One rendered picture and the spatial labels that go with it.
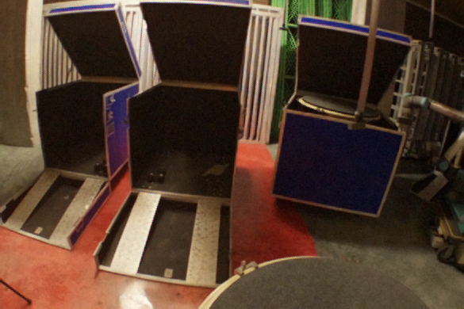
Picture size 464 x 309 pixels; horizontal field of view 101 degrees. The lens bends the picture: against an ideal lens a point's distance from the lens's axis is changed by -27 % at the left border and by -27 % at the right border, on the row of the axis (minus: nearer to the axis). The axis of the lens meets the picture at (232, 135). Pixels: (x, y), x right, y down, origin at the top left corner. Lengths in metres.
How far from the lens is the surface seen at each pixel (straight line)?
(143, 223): 2.04
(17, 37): 3.89
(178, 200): 2.25
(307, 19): 2.36
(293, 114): 2.10
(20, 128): 4.08
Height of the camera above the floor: 1.37
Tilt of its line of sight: 19 degrees down
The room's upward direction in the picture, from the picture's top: 6 degrees clockwise
